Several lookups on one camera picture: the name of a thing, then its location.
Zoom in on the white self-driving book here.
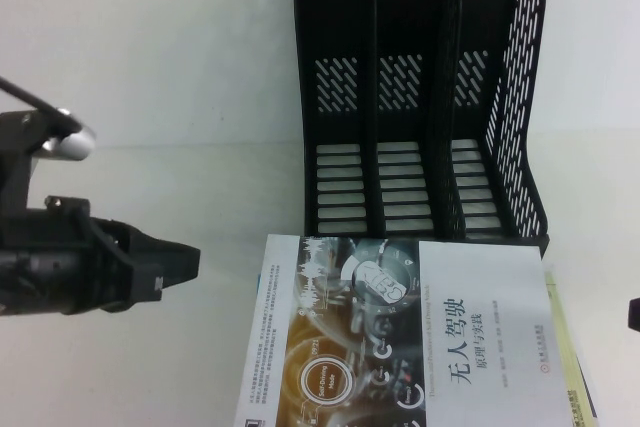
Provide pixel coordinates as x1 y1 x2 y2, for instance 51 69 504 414
233 232 595 427

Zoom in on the black thin cable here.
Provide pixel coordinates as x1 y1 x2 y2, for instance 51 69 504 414
0 74 85 129

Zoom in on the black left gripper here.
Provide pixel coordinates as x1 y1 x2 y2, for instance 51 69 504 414
74 215 202 317

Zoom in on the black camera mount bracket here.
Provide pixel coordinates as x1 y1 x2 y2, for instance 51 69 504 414
0 109 92 228

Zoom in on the pale yellow book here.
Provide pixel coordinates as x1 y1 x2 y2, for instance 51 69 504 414
543 269 600 427

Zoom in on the silver white wrist camera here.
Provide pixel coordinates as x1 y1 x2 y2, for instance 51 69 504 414
40 107 97 164

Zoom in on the black plastic book stand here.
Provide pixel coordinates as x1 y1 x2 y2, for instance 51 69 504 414
292 0 552 261

